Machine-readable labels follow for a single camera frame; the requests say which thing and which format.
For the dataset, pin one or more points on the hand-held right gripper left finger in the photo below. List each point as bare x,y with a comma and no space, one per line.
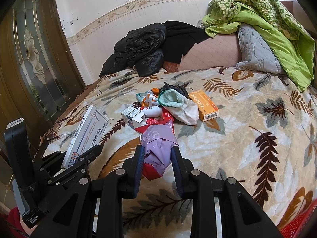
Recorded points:
138,168

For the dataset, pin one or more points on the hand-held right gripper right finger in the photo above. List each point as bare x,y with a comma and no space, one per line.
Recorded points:
177,169

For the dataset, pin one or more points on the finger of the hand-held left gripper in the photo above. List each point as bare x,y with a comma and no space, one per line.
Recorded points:
81,157
49,151

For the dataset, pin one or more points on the purple plastic bag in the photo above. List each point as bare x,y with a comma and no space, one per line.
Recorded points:
156,151

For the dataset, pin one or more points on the long white medicine box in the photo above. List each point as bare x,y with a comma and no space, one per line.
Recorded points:
86,129

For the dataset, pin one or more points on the person's left forearm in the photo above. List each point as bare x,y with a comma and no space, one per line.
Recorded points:
13,219

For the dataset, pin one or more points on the red plastic bag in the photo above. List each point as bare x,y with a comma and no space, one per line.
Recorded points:
149,172

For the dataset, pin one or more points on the small white carton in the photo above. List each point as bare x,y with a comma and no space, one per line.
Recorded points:
131,115

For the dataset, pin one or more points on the white sock with green cuff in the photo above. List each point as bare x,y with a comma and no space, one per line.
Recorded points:
185,111

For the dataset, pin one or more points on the white plastic bottle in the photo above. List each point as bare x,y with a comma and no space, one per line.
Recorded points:
152,111

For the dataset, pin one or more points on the brown bed sheet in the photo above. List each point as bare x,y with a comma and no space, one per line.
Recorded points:
79,94

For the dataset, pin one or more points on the leaf print blanket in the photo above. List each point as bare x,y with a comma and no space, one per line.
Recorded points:
235,141

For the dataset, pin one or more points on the orange medicine box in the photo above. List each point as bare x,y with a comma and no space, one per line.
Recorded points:
204,106

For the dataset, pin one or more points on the orange white snack wrapper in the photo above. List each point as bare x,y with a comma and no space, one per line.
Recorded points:
149,96

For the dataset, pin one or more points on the black plastic bag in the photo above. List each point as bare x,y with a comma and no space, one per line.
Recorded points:
171,87

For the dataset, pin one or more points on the wooden door with glass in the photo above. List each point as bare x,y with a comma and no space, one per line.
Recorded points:
32,54

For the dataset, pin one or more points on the black puffer jacket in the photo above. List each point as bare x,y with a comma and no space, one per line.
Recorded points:
138,49

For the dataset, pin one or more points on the black cloth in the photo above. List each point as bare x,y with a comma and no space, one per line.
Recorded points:
180,42

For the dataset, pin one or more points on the red plastic basket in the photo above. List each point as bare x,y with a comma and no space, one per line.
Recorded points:
297,225

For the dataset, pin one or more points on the grey quilted pillow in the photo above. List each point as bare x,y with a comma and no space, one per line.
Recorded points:
255,49

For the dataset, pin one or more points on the green patterned quilt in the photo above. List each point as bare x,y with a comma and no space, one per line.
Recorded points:
284,52

